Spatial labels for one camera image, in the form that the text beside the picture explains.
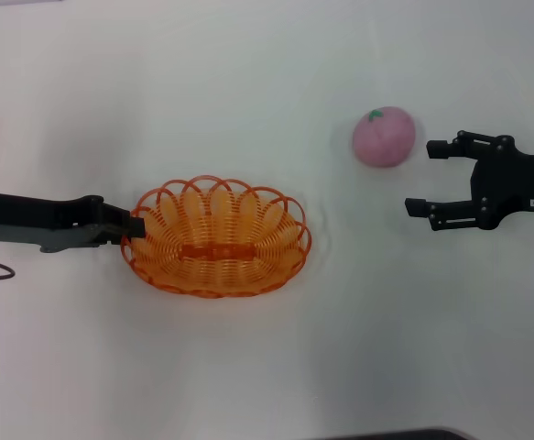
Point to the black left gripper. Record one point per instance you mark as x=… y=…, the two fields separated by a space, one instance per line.
x=42 y=213

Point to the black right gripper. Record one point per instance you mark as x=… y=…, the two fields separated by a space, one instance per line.
x=514 y=183

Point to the pink peach with green leaf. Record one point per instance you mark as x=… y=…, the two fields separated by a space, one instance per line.
x=383 y=137

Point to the orange woven plastic basket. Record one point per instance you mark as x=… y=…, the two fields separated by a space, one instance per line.
x=216 y=256

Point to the black robot torso edge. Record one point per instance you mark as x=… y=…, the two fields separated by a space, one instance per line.
x=399 y=434

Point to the grey metal camera bracket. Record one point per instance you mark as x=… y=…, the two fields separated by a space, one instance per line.
x=42 y=238

